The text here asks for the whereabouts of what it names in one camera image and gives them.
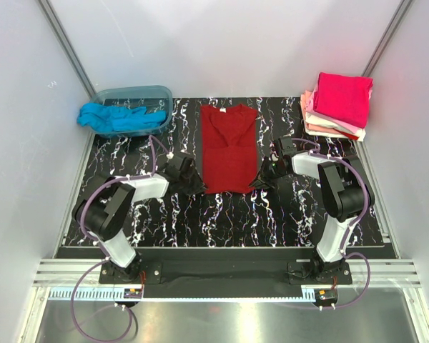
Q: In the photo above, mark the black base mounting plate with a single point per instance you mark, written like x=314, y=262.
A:
x=203, y=273

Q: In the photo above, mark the right aluminium frame post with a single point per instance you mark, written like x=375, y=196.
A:
x=393, y=25

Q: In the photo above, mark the dark red t shirt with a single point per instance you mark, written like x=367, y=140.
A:
x=229, y=148

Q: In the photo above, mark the clear blue plastic bin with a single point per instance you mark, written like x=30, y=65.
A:
x=153, y=98

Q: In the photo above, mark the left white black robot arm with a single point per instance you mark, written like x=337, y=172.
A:
x=102, y=209

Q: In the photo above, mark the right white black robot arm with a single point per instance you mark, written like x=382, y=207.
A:
x=346, y=196

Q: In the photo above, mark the folded white t shirt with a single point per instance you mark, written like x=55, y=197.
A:
x=317, y=126

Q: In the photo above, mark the folded salmon t shirt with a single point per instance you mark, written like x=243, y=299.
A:
x=315, y=125

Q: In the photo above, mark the left aluminium frame post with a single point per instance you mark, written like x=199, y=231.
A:
x=62, y=37

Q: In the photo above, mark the aluminium frame post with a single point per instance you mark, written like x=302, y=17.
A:
x=62, y=37
x=393, y=25

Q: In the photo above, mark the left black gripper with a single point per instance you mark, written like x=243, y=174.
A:
x=199, y=186

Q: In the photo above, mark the folded red t shirt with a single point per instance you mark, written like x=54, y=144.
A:
x=347, y=135

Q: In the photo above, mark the folded magenta t shirt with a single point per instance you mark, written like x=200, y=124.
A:
x=345, y=98

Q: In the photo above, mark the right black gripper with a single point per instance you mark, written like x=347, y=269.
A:
x=262, y=180

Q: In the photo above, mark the aluminium front rail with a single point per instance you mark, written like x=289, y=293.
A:
x=399, y=273

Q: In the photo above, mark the folded light pink t shirt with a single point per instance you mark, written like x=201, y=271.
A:
x=343, y=125

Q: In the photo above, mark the blue t shirt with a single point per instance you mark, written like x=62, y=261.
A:
x=118, y=119

